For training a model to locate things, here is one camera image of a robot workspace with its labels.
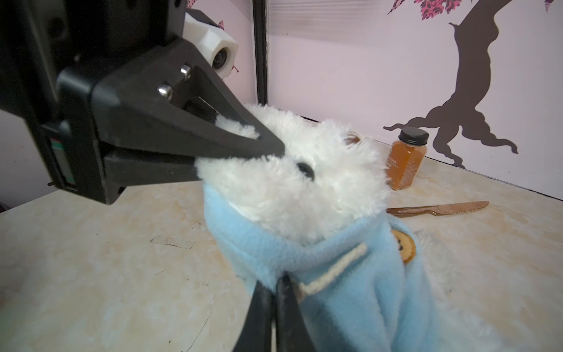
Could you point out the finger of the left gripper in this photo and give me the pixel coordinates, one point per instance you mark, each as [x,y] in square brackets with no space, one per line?
[139,168]
[140,106]

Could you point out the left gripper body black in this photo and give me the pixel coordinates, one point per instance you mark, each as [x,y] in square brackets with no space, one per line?
[53,54]

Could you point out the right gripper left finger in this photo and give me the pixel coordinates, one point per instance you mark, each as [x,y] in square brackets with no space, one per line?
[256,334]

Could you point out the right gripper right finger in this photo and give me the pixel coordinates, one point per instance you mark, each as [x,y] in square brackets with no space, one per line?
[291,332]

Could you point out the light blue bear hoodie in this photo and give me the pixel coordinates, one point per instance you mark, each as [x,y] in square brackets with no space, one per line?
[366,287]

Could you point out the white teddy bear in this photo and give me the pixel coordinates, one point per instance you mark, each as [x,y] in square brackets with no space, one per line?
[327,179]

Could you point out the wooden knife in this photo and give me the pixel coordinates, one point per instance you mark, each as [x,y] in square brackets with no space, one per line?
[438,210]

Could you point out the amber spice jar black lid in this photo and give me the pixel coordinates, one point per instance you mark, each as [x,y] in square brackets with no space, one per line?
[406,156]

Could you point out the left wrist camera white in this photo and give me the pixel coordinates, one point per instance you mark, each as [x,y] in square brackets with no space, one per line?
[217,47]

